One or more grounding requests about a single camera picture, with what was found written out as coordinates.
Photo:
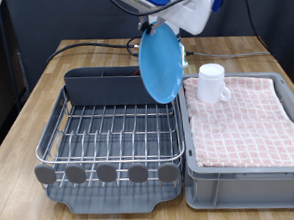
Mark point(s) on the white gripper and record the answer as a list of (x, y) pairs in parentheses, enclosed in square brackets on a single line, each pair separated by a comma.
[(194, 17)]

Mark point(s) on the blue plate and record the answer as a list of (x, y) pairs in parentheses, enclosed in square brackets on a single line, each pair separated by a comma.
[(161, 69)]

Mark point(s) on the white mug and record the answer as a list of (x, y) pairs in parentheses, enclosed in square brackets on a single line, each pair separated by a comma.
[(210, 84)]

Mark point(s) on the dark grey cutlery holder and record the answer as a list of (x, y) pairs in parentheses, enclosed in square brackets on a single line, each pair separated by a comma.
[(112, 90)]

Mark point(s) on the pink checkered towel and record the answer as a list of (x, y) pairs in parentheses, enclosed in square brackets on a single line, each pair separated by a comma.
[(241, 124)]

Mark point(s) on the grey drain tray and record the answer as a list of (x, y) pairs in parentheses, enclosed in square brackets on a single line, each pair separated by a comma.
[(109, 202)]

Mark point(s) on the grey plastic crate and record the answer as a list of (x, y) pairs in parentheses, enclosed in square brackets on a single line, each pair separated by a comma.
[(245, 192)]

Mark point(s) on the black frame post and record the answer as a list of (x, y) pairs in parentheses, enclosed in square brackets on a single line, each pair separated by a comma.
[(3, 38)]

